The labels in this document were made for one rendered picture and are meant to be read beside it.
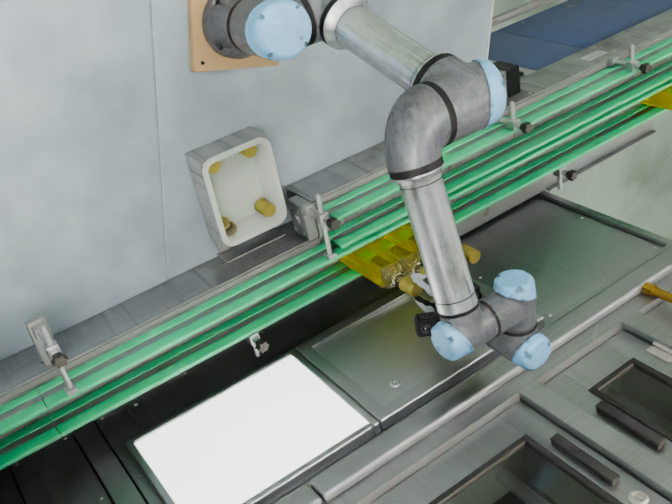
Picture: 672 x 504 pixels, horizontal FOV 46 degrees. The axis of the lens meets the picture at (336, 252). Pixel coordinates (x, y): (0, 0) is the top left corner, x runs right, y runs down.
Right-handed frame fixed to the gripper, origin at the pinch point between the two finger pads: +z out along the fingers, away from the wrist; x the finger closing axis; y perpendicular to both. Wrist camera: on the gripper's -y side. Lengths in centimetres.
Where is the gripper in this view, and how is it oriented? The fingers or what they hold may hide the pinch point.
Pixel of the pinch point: (414, 288)
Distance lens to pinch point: 178.7
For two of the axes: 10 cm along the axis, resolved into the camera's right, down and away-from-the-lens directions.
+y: 8.2, -4.0, 4.1
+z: -5.6, -3.5, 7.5
